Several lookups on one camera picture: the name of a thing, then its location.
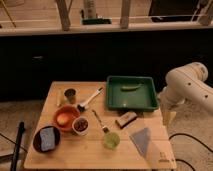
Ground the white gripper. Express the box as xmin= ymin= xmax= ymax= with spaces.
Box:
xmin=161 ymin=101 xmax=176 ymax=126

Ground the grey blue towel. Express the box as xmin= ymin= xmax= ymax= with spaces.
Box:
xmin=130 ymin=127 xmax=151 ymax=157

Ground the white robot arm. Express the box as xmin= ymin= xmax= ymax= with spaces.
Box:
xmin=158 ymin=62 xmax=213 ymax=126

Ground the green plastic tray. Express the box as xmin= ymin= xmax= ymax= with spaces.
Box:
xmin=106 ymin=76 xmax=159 ymax=112

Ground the green pepper in tray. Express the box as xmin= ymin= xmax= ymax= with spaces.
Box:
xmin=121 ymin=85 xmax=141 ymax=91

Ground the wooden block eraser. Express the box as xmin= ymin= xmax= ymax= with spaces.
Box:
xmin=115 ymin=112 xmax=137 ymax=129

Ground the green plastic cup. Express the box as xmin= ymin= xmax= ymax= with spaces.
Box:
xmin=103 ymin=132 xmax=120 ymax=149

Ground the small fork brush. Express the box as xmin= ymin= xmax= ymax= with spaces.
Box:
xmin=92 ymin=110 xmax=109 ymax=133

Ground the white cup with contents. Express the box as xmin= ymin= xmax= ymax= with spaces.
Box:
xmin=72 ymin=117 xmax=89 ymax=136

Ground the dark metal cup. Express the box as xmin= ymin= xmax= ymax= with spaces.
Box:
xmin=64 ymin=88 xmax=76 ymax=104

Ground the orange bowl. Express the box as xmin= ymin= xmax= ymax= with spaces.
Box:
xmin=53 ymin=106 xmax=80 ymax=132

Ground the yellow fruit in bowl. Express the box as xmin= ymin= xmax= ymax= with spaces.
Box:
xmin=57 ymin=113 xmax=69 ymax=126

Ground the green box on shelf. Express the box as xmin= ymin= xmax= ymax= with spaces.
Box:
xmin=82 ymin=18 xmax=111 ymax=25

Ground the blue sponge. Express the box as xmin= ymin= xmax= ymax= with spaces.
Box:
xmin=40 ymin=127 xmax=55 ymax=151

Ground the black pole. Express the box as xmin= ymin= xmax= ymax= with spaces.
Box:
xmin=10 ymin=122 xmax=25 ymax=171

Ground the black cable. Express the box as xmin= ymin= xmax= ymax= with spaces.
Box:
xmin=168 ymin=132 xmax=213 ymax=171

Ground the white handled dish brush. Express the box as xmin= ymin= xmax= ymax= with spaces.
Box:
xmin=77 ymin=87 xmax=103 ymax=112

